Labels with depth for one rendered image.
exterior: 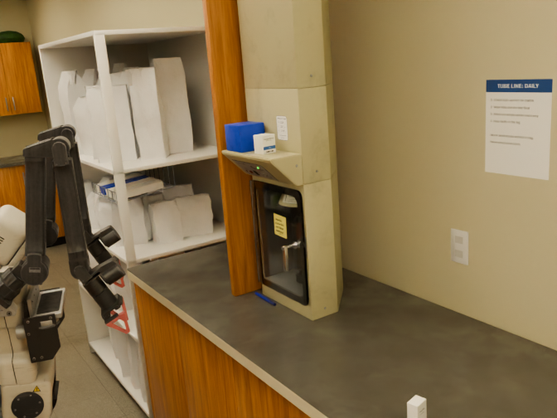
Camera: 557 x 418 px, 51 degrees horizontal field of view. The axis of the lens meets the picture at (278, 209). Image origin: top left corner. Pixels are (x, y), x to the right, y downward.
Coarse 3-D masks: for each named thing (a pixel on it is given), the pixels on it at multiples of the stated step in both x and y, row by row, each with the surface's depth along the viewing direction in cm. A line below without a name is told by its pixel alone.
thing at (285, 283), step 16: (256, 192) 211; (272, 192) 202; (288, 192) 193; (256, 208) 213; (272, 208) 204; (288, 208) 195; (272, 224) 206; (288, 224) 197; (272, 240) 208; (288, 240) 199; (304, 240) 192; (272, 256) 211; (288, 256) 201; (304, 256) 193; (272, 272) 213; (288, 272) 203; (304, 272) 195; (272, 288) 215; (288, 288) 205; (304, 288) 197; (304, 304) 199
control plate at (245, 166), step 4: (236, 160) 202; (240, 164) 203; (244, 164) 200; (248, 164) 197; (252, 164) 194; (256, 164) 191; (244, 168) 206; (248, 168) 202; (252, 168) 199; (256, 168) 196; (260, 168) 192; (264, 168) 190; (248, 172) 207; (260, 172) 196; (264, 172) 193; (268, 172) 191; (260, 176) 201; (264, 176) 198; (268, 176) 196; (272, 176) 192
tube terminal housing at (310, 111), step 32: (256, 96) 200; (288, 96) 184; (320, 96) 185; (288, 128) 188; (320, 128) 187; (320, 160) 189; (320, 192) 191; (320, 224) 194; (320, 256) 196; (320, 288) 198
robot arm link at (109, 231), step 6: (108, 228) 226; (96, 234) 226; (102, 234) 226; (108, 234) 226; (114, 234) 226; (90, 240) 223; (102, 240) 226; (108, 240) 226; (114, 240) 227; (108, 246) 227
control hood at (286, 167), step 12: (228, 156) 203; (240, 156) 194; (252, 156) 188; (264, 156) 185; (276, 156) 184; (288, 156) 183; (300, 156) 185; (240, 168) 209; (276, 168) 182; (288, 168) 183; (300, 168) 185; (276, 180) 194; (288, 180) 185; (300, 180) 186
